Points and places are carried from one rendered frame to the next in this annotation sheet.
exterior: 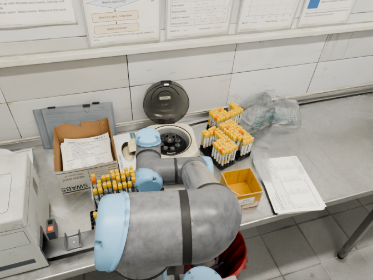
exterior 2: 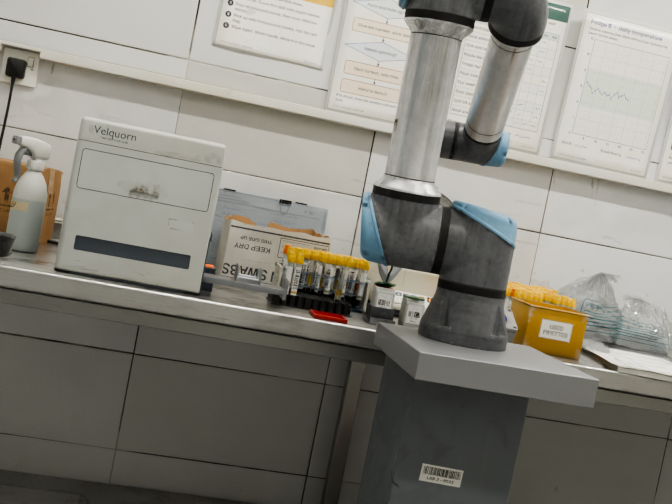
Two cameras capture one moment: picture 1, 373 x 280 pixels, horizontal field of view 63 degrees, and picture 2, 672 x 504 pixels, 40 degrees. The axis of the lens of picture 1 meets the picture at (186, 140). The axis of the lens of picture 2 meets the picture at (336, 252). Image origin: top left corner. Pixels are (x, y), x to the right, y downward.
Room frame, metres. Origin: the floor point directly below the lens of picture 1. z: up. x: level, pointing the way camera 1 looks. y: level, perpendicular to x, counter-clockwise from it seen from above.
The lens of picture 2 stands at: (-1.26, -0.10, 1.11)
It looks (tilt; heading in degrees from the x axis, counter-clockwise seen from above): 3 degrees down; 10
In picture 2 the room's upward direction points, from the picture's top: 11 degrees clockwise
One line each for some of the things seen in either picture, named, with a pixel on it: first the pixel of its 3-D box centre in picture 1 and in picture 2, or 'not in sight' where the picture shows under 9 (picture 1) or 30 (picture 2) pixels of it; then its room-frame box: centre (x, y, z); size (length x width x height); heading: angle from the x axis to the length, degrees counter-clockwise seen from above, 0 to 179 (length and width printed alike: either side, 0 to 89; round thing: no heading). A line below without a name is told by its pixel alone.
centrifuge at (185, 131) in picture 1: (170, 151); (416, 289); (0.99, 0.07, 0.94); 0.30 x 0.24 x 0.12; 11
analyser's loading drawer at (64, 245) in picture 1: (66, 243); (236, 277); (0.52, 0.39, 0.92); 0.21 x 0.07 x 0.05; 110
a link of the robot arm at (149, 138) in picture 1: (148, 148); not in sight; (0.67, 0.12, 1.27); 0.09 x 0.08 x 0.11; 8
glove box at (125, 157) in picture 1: (130, 154); not in sight; (0.97, 0.25, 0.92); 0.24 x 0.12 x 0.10; 20
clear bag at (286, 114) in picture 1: (285, 109); (644, 324); (1.36, -0.53, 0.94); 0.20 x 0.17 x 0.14; 82
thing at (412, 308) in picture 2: not in sight; (411, 312); (0.69, 0.05, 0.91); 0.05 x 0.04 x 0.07; 20
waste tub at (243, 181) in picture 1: (240, 189); (544, 328); (0.81, -0.24, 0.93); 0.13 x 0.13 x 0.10; 17
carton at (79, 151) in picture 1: (86, 154); (270, 254); (0.92, 0.43, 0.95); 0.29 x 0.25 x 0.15; 20
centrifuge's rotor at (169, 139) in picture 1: (169, 144); not in sight; (1.01, 0.08, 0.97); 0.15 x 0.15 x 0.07
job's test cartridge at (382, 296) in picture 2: not in sight; (381, 301); (0.66, 0.11, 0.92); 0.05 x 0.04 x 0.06; 19
